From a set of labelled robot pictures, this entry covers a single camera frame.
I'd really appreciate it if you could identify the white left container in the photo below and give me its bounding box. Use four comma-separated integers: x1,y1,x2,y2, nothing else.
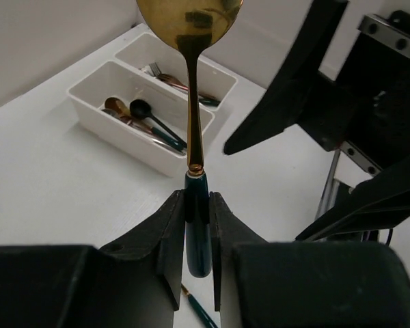
67,60,215,178

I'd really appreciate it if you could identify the white container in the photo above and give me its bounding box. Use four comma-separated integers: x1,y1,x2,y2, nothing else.
67,60,215,178
115,33,238,111

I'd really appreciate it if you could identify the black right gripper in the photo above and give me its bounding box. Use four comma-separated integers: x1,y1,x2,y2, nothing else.
223,0,410,176

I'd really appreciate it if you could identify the silver fork green handle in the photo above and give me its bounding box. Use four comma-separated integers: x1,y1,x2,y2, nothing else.
199,95,220,107

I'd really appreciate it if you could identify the black round spoon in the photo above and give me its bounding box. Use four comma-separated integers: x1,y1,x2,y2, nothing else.
129,99,187,148

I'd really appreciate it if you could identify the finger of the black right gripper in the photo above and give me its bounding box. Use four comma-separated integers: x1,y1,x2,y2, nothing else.
295,156,410,241

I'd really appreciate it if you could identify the silver ridged spoon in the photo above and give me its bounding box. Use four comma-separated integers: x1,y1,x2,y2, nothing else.
102,109,184,154

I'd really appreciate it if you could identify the copper round spoon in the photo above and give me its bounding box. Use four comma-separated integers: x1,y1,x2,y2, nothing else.
119,115,156,136

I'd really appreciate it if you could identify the gold spoon green handle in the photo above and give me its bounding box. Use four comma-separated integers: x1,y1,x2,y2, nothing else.
181,284,218,328
137,0,243,278
105,97,185,151

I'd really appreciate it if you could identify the thin copper bent fork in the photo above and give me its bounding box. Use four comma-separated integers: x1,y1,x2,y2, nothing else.
156,73,189,92

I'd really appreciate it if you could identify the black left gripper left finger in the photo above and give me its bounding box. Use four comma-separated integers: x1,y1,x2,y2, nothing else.
100,190,185,311

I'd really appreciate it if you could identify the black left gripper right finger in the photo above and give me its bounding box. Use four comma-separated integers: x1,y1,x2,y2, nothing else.
209,192,266,312

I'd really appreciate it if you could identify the white right container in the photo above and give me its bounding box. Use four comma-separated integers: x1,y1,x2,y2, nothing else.
115,33,238,111

